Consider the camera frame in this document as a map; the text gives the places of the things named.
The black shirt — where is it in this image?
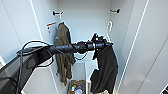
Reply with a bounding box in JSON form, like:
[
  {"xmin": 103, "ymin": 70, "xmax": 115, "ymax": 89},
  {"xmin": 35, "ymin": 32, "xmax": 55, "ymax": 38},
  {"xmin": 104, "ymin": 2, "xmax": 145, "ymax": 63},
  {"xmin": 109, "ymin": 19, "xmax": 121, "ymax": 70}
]
[{"xmin": 89, "ymin": 44, "xmax": 119, "ymax": 94}]

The white wardrobe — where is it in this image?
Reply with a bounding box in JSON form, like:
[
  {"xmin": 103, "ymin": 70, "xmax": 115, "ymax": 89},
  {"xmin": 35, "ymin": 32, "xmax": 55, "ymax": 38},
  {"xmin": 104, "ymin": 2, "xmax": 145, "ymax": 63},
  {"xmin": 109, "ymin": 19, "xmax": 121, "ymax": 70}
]
[{"xmin": 31, "ymin": 0, "xmax": 138, "ymax": 94}]

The olive jacket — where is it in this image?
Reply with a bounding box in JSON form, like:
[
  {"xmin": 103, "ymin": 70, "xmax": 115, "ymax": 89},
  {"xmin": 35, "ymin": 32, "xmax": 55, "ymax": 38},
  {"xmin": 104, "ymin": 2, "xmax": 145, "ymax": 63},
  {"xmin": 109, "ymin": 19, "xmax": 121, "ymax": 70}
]
[{"xmin": 53, "ymin": 21, "xmax": 77, "ymax": 86}]

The black wardrobe hook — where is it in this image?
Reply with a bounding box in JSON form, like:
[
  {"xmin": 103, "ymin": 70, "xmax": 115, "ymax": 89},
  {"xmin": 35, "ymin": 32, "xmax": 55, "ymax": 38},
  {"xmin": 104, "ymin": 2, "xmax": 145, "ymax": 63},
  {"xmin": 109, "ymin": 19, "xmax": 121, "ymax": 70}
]
[
  {"xmin": 52, "ymin": 10, "xmax": 65, "ymax": 17},
  {"xmin": 109, "ymin": 7, "xmax": 121, "ymax": 15}
]

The orange and white warning sticker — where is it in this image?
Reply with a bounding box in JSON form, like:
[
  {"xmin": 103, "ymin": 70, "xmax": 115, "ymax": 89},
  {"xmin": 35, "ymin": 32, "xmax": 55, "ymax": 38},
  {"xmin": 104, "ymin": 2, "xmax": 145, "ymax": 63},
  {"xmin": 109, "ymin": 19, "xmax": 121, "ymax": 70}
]
[{"xmin": 45, "ymin": 21, "xmax": 58, "ymax": 33}]

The white and blue bottle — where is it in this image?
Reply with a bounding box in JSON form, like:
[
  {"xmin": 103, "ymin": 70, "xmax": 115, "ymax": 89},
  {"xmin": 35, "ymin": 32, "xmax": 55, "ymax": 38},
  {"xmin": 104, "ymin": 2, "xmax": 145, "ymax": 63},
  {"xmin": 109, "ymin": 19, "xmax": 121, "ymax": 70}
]
[{"xmin": 74, "ymin": 85, "xmax": 84, "ymax": 94}]

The yellowish packet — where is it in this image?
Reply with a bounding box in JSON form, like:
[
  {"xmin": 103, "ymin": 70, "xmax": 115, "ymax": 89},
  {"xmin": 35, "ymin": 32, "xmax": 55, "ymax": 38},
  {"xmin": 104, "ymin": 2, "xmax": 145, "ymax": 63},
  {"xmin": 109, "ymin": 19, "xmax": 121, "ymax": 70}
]
[{"xmin": 70, "ymin": 85, "xmax": 77, "ymax": 94}]

